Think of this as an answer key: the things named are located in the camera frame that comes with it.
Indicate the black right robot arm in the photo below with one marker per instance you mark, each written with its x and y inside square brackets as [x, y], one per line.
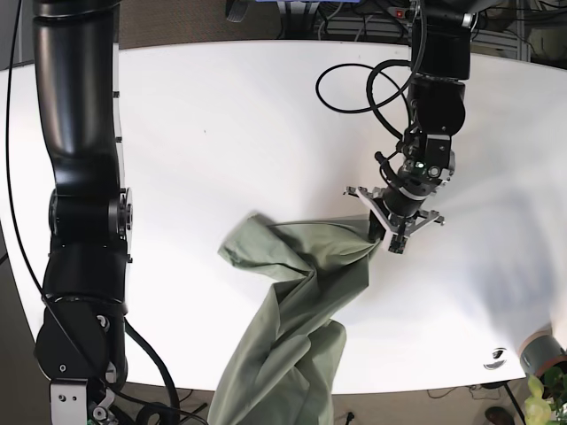
[81, 344]

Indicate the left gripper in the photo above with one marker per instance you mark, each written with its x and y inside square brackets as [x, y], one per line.
[384, 222]

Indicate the right silver table grommet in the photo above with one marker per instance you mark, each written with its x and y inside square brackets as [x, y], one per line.
[496, 359]

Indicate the green plant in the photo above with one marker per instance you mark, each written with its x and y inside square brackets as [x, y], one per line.
[546, 404]

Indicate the left brown shoe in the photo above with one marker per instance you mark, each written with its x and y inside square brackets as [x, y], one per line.
[497, 415]

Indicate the green T-shirt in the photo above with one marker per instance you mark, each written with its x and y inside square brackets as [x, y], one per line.
[283, 368]

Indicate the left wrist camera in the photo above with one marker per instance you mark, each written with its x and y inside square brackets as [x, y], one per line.
[397, 244]

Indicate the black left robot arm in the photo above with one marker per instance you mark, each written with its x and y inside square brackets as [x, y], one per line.
[440, 64]

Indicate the grey plant pot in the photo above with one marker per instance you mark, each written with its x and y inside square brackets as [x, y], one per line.
[539, 352]

